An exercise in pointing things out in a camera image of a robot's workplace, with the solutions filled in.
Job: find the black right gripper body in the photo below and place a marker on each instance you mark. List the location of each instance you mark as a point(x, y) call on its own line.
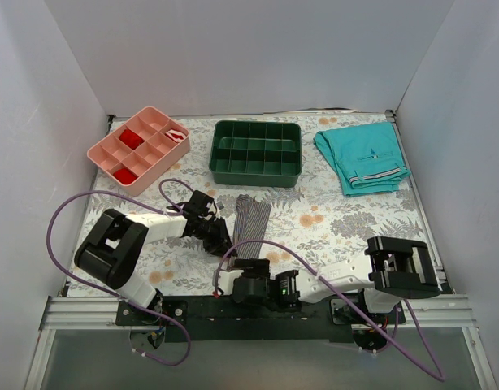
point(241, 289)

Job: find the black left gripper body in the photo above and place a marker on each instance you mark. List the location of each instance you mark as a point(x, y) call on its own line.
point(216, 237)

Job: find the grey striped underwear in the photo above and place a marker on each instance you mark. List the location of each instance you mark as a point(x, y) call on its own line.
point(251, 223)

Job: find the teal shorts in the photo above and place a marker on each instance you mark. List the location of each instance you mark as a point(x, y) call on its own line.
point(367, 158)

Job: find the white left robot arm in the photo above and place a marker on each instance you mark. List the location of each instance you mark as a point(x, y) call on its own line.
point(111, 250)

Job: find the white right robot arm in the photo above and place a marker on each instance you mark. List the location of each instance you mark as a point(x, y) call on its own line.
point(389, 270)

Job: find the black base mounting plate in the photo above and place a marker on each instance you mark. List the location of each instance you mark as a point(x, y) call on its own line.
point(209, 318)

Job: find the red rolled cloth lower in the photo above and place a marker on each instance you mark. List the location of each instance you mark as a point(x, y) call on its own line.
point(125, 176)

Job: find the green divided storage box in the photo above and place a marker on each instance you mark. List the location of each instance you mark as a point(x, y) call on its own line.
point(263, 154)

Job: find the floral table cloth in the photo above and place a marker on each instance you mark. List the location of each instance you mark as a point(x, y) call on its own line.
point(313, 221)

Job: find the red white rolled cloth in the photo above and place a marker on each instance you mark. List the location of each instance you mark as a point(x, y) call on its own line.
point(175, 135)

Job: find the pink divided storage box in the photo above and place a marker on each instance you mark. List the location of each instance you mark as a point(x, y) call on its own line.
point(141, 150)

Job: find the red rolled cloth upper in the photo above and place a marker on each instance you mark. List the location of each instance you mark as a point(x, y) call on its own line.
point(131, 139)

